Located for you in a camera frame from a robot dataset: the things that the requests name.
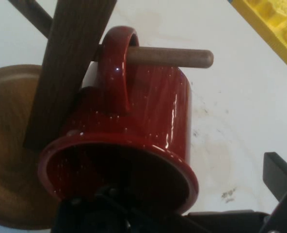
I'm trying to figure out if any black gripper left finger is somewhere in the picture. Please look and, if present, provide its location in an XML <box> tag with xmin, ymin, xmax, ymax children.
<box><xmin>52</xmin><ymin>184</ymin><xmax>189</xmax><ymax>233</ymax></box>

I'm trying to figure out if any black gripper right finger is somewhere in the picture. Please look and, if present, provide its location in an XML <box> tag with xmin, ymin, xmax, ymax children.
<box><xmin>259</xmin><ymin>151</ymin><xmax>287</xmax><ymax>233</ymax></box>

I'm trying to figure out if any red enamel mug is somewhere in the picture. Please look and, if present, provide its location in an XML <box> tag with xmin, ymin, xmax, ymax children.
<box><xmin>37</xmin><ymin>25</ymin><xmax>199</xmax><ymax>216</ymax></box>

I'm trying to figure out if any brown wooden mug tree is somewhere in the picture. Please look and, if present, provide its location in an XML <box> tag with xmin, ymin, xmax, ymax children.
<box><xmin>0</xmin><ymin>0</ymin><xmax>214</xmax><ymax>230</ymax></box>

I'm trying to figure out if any giant yellow toy brick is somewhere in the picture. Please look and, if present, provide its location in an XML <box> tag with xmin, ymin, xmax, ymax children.
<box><xmin>230</xmin><ymin>0</ymin><xmax>287</xmax><ymax>79</ymax></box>

